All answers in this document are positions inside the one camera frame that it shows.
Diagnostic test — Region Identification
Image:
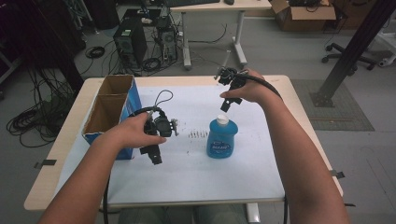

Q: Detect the black cable under desk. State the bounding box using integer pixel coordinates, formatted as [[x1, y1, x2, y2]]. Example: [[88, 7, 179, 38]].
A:
[[188, 22, 229, 45]]

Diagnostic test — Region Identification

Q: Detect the blue bottle with white cap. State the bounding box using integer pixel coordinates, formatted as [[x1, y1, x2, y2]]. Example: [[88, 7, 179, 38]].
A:
[[205, 114, 239, 160]]

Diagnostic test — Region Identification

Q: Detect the grey floor mat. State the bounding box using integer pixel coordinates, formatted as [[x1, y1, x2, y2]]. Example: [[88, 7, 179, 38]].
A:
[[290, 78, 375, 132]]

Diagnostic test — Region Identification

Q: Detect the black office chair base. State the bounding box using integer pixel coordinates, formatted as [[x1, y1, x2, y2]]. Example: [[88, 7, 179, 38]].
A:
[[321, 42, 378, 72]]

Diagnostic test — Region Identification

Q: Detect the white table mat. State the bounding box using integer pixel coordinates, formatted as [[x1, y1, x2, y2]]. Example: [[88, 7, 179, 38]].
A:
[[54, 84, 286, 207]]

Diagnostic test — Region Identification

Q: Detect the person's right hand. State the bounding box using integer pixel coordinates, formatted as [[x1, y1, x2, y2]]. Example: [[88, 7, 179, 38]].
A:
[[219, 68, 276, 105]]

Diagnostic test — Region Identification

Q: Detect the black metal post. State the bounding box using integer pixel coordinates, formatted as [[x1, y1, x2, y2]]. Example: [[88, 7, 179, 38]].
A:
[[309, 0, 396, 108]]

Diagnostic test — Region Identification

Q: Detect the person's left hand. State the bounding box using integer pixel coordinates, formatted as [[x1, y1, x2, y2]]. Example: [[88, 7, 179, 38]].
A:
[[103, 111, 168, 150]]

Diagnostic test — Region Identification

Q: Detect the black cable coil by computers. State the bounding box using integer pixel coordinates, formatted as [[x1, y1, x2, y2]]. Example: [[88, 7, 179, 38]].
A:
[[142, 57, 163, 73]]

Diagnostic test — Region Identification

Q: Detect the open computer case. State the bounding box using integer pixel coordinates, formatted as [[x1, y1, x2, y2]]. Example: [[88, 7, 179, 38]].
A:
[[155, 15, 179, 63]]

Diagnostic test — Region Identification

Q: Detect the blue cardboard box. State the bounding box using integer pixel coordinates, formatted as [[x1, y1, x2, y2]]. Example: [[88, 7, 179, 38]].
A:
[[81, 74, 143, 161]]

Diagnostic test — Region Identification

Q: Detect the white desk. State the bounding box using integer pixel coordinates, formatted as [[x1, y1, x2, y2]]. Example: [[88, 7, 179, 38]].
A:
[[169, 0, 274, 70]]

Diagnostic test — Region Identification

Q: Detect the white table leg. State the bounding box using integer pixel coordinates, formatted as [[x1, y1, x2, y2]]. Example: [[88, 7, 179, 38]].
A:
[[245, 203, 262, 224]]

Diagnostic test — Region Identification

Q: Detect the black keyboard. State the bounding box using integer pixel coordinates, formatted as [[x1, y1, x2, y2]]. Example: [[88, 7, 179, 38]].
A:
[[164, 0, 220, 7]]

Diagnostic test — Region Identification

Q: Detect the open brown cardboard box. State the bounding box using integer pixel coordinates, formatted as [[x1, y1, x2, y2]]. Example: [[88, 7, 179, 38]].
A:
[[269, 0, 337, 33]]

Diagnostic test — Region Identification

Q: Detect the grey table edge clip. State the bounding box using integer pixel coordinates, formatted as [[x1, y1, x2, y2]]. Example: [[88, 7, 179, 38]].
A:
[[329, 169, 347, 180], [34, 159, 58, 170]]

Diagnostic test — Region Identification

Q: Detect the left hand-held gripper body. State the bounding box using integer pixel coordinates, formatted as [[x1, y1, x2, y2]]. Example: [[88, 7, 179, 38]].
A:
[[143, 106, 180, 139]]

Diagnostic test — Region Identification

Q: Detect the black computer tower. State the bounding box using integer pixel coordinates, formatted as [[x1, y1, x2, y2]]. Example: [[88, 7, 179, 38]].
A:
[[112, 17, 149, 70]]

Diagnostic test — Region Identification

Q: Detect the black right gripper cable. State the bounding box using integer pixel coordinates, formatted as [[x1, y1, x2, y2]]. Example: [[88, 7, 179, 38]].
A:
[[238, 72, 290, 224]]

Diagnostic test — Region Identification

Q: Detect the small black cable coil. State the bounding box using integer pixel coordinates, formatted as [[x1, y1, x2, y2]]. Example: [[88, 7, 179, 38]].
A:
[[84, 45, 106, 60]]

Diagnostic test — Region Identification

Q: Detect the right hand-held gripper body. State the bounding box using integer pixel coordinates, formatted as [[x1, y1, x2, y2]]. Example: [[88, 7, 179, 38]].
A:
[[214, 49, 250, 91]]

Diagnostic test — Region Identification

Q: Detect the thin grey cable loop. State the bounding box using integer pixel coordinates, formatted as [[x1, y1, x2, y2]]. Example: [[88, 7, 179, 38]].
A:
[[153, 90, 175, 109]]

